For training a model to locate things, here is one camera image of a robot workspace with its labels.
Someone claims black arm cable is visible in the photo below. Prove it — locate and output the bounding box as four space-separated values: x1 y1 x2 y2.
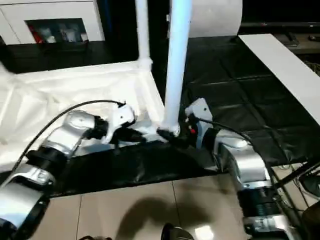
196 118 308 240
14 99 128 174

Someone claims white plastic table top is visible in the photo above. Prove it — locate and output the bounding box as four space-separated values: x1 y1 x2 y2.
0 60 181 174

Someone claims black robot left foot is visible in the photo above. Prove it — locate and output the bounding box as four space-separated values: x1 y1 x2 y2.
79 235 113 240

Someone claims black robot foot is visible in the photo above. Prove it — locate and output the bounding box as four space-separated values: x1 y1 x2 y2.
161 223 195 240
79 235 113 240

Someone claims white flat board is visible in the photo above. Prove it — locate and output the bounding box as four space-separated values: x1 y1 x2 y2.
238 33 320 119

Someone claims black sofa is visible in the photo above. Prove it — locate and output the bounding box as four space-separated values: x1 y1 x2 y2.
96 0 320 63

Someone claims white sideboard cabinet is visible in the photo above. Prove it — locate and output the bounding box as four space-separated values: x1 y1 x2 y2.
0 0 106 46

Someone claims red packet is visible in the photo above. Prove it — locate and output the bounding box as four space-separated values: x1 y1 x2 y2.
29 24 42 45

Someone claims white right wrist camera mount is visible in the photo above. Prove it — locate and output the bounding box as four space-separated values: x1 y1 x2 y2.
184 97 214 151

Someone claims black floor stand foot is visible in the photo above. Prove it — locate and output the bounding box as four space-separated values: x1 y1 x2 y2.
274 161 320 189

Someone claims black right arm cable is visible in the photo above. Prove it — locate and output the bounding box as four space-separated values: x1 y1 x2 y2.
196 118 308 240

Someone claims dark low tv bench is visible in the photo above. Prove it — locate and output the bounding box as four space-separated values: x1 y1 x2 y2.
274 26 320 73

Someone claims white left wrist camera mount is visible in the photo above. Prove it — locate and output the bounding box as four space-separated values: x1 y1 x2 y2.
101 103 136 145

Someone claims black robot right foot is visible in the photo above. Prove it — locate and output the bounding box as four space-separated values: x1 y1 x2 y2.
161 223 195 240

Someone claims black television with red logo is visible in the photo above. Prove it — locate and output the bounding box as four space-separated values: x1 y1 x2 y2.
240 21 320 28

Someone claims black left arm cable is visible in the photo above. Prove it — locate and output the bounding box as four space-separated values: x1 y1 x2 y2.
14 99 128 174

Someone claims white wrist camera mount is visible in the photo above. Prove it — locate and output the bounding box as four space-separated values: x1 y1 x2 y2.
184 97 214 151
101 103 136 145

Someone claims white plastic table leg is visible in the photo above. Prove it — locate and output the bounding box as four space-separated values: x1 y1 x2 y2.
0 58 15 76
134 0 154 71
160 0 194 136

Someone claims black wifi router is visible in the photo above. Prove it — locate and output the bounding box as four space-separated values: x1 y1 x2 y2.
300 173 320 198

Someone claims black work mat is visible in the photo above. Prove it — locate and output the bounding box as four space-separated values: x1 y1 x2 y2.
0 35 320 200

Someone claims dark brown textured stool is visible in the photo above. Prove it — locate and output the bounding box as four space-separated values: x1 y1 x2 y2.
301 200 320 240

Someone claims grey cushion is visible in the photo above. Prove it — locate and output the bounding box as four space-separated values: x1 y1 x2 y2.
166 0 244 39

